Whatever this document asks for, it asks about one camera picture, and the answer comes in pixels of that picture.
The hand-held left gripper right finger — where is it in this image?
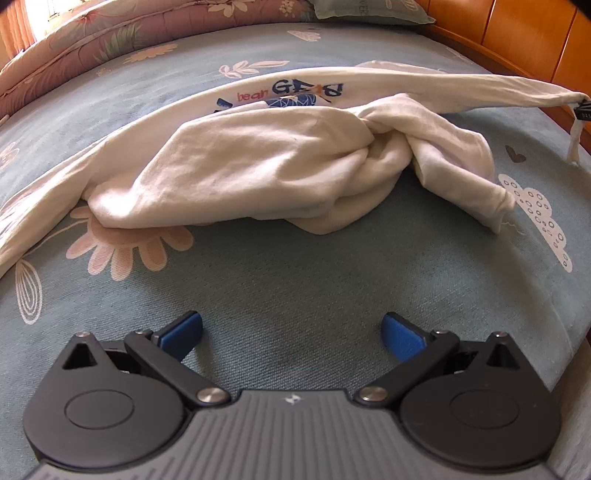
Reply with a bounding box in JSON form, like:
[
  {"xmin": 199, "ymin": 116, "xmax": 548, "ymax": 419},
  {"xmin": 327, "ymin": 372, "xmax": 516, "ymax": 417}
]
[{"xmin": 355, "ymin": 313, "xmax": 528, "ymax": 409}]

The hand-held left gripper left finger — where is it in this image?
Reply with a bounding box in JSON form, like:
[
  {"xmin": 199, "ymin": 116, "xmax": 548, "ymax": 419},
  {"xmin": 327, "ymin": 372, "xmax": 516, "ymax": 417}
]
[{"xmin": 57, "ymin": 311, "xmax": 230, "ymax": 409}]

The white printed long-sleeve shirt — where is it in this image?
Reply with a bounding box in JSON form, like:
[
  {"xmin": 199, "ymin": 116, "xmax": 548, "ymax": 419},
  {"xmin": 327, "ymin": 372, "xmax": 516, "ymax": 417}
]
[{"xmin": 0, "ymin": 62, "xmax": 591, "ymax": 278}]

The wooden bed headboard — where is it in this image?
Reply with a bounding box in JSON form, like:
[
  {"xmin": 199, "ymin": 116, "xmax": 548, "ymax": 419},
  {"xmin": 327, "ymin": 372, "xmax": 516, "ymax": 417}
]
[{"xmin": 416, "ymin": 0, "xmax": 591, "ymax": 158}]

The bed with blue floral sheet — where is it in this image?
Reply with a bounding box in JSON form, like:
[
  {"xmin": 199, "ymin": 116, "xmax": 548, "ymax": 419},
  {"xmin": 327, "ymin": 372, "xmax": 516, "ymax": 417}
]
[{"xmin": 0, "ymin": 21, "xmax": 591, "ymax": 480}]

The green printed pillow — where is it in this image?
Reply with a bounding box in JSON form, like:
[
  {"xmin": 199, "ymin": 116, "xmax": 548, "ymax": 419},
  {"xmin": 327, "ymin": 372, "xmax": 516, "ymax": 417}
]
[{"xmin": 309, "ymin": 0, "xmax": 437, "ymax": 27}]

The folded pink floral quilt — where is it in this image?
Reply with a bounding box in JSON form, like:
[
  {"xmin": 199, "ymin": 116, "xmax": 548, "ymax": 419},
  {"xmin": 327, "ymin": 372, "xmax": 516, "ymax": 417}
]
[{"xmin": 0, "ymin": 0, "xmax": 320, "ymax": 117}]

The pink patterned curtain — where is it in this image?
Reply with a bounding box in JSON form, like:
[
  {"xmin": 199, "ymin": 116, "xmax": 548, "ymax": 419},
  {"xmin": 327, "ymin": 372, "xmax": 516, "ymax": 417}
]
[{"xmin": 0, "ymin": 9, "xmax": 38, "ymax": 65}]

